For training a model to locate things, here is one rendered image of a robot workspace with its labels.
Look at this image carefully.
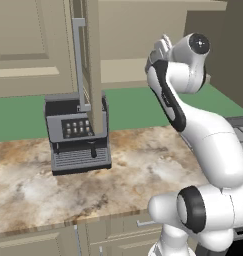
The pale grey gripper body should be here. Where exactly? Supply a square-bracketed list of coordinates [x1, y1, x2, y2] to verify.
[145, 33, 174, 75]

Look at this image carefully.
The beige open cabinet door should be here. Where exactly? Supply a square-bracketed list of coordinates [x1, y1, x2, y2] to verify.
[69, 0, 105, 136]

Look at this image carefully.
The beige base cabinet door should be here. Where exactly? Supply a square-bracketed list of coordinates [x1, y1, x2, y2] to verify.
[85, 229, 165, 256]
[0, 227, 79, 256]

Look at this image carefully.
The dark grey hob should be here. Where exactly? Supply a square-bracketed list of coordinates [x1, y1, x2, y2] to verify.
[225, 115, 243, 158]

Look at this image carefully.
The grey coffee machine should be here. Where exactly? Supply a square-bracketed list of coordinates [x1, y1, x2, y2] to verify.
[43, 92, 113, 177]

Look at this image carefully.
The beige drawer front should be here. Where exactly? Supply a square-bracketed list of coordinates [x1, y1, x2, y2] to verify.
[121, 213, 165, 236]

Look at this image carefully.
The black oven front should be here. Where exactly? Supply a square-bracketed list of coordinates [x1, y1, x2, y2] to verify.
[196, 229, 243, 256]

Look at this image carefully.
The beige open wall cabinet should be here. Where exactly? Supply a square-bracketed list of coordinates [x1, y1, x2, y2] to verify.
[97, 0, 228, 90]

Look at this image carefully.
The grey cabinet door handle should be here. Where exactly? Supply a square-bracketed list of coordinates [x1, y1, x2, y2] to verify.
[71, 17, 93, 113]

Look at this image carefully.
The beige closed wall cabinet door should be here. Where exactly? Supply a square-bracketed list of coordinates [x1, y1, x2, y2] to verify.
[0, 0, 78, 99]

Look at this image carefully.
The grey drawer handle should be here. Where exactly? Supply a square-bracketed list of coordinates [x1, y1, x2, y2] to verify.
[136, 219, 155, 228]

